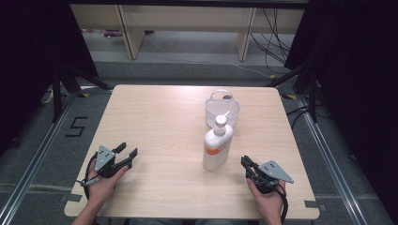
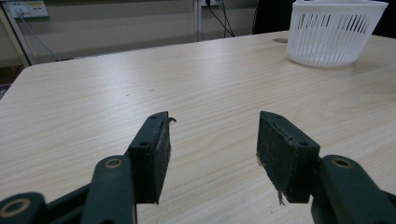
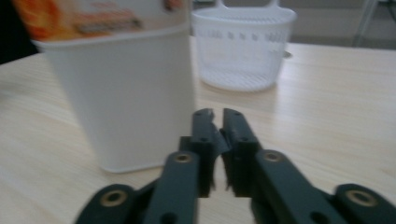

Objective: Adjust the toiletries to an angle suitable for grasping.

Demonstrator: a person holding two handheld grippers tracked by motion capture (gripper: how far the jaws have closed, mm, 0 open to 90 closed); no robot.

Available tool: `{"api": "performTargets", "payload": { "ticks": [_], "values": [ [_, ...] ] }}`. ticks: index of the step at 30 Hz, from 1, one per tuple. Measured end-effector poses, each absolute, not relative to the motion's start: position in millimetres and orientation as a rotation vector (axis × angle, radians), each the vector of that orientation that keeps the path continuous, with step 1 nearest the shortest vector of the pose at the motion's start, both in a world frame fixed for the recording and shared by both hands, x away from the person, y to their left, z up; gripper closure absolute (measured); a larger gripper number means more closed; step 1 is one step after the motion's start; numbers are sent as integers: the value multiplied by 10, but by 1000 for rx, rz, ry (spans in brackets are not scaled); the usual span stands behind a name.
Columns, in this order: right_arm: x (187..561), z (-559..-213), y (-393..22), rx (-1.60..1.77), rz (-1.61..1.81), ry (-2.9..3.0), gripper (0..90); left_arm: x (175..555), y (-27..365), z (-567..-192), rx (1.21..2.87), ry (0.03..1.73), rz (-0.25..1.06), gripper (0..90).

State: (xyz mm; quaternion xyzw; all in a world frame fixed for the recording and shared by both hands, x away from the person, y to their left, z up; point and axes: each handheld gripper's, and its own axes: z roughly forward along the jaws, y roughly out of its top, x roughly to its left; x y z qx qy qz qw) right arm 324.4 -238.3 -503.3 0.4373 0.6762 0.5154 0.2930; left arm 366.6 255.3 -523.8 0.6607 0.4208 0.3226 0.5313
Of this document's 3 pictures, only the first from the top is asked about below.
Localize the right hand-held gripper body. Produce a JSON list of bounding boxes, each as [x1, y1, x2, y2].
[[247, 159, 295, 195]]

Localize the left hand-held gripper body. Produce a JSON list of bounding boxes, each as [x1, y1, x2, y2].
[[94, 145, 133, 179]]

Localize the white pump bottle orange label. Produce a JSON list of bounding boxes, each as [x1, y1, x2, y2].
[[202, 111, 235, 172]]

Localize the white plastic basket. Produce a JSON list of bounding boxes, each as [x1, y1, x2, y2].
[[205, 89, 241, 129]]

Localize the person's left hand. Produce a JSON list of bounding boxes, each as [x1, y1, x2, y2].
[[84, 165, 130, 208]]

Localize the person's right hand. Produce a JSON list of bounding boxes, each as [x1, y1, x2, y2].
[[246, 178, 286, 223]]

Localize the wooden table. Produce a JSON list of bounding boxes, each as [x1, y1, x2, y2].
[[64, 83, 321, 220]]

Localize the black metal stand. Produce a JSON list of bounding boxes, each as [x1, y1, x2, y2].
[[51, 62, 114, 124], [266, 60, 320, 124]]

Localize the black curtain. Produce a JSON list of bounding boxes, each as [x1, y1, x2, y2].
[[0, 0, 100, 158], [283, 0, 398, 224]]

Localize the light wooden desk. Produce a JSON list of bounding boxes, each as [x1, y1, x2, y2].
[[69, 3, 306, 62]]

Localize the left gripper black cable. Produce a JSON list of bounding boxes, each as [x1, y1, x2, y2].
[[75, 152, 101, 201]]

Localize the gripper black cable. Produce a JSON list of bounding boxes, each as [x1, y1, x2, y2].
[[75, 152, 101, 201], [275, 183, 289, 224]]

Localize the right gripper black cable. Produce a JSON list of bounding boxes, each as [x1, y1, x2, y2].
[[275, 183, 289, 224]]

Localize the metal floor rail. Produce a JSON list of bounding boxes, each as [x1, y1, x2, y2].
[[0, 92, 79, 225], [295, 95, 374, 225]]

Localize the black floor cables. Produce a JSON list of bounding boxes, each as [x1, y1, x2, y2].
[[250, 7, 297, 74]]

